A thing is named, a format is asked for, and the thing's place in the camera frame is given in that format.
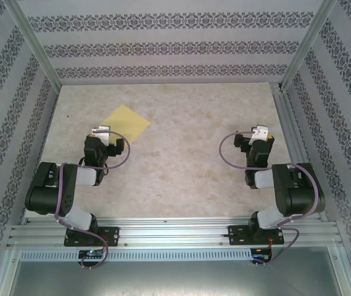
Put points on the yellow paper sheet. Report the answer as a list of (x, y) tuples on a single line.
[(129, 121)]

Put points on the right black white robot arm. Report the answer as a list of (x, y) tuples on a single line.
[(301, 197)]

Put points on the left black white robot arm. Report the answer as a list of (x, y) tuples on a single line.
[(48, 191)]

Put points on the grey sheet metal panel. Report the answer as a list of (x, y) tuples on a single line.
[(175, 277)]

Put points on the right small circuit board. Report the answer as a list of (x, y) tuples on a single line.
[(260, 251)]

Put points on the small circuit board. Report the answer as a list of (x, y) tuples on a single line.
[(90, 253), (260, 251)]

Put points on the left small circuit board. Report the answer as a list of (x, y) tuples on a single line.
[(90, 253)]

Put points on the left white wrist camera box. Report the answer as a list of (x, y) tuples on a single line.
[(102, 134)]

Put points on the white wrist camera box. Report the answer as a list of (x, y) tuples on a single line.
[(102, 134), (260, 133)]

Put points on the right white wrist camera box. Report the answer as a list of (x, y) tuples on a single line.
[(260, 133)]

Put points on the aluminium side rail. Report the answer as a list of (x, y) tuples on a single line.
[(281, 108)]

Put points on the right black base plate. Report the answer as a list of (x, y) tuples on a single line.
[(235, 235)]

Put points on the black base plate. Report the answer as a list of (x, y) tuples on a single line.
[(235, 235), (113, 235)]

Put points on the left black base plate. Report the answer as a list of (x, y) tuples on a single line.
[(113, 235)]

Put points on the long aluminium mounting rail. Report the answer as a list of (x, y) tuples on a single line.
[(175, 231)]

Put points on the left aluminium frame post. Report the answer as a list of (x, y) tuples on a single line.
[(36, 43)]

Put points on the aluminium frame post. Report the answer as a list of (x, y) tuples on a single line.
[(308, 40), (36, 43)]

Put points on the right aluminium frame post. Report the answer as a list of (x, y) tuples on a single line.
[(308, 40)]

